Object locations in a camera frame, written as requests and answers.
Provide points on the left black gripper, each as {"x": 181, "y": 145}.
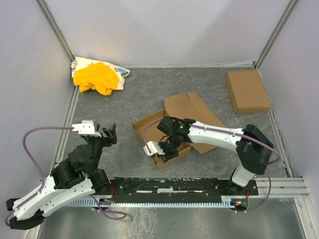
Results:
{"x": 105, "y": 138}

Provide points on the aluminium frame post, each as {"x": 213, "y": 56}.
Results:
{"x": 47, "y": 13}
{"x": 275, "y": 33}

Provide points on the left aluminium frame post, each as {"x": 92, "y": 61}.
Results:
{"x": 47, "y": 13}

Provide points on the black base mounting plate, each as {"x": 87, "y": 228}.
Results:
{"x": 160, "y": 190}

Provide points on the aluminium front rail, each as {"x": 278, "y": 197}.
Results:
{"x": 282, "y": 188}

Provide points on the white patterned cloth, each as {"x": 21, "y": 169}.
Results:
{"x": 81, "y": 62}

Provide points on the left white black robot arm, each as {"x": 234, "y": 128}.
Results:
{"x": 75, "y": 177}

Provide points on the brown cardboard box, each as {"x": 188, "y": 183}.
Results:
{"x": 182, "y": 106}
{"x": 247, "y": 92}

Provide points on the closed brown cardboard box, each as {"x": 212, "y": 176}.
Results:
{"x": 247, "y": 92}

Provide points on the right aluminium frame post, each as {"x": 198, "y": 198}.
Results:
{"x": 275, "y": 33}

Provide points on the yellow crumpled cloth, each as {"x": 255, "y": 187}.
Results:
{"x": 97, "y": 77}

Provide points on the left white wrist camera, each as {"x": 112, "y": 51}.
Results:
{"x": 86, "y": 128}

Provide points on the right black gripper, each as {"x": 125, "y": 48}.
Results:
{"x": 167, "y": 148}

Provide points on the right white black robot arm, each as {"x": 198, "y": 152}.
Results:
{"x": 252, "y": 147}

